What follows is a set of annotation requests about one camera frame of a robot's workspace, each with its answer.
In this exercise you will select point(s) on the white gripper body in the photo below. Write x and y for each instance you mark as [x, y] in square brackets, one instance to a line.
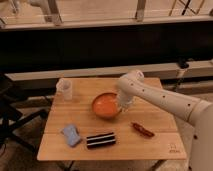
[124, 100]

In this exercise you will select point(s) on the orange ceramic bowl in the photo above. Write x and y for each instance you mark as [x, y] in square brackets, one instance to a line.
[105, 106]

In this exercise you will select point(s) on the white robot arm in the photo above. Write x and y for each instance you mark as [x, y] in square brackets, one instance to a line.
[195, 111]

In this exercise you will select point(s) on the red chili pepper toy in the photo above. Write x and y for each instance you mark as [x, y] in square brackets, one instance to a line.
[142, 130]

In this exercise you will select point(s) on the black white striped block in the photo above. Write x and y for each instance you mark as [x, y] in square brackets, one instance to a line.
[100, 140]

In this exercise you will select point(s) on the clear plastic cup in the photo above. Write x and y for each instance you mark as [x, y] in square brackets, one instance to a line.
[64, 86]

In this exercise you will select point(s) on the black railing barrier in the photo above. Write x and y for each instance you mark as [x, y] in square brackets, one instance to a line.
[60, 49]

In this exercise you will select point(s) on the black office chair base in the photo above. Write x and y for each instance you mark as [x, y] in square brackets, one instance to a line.
[10, 116]

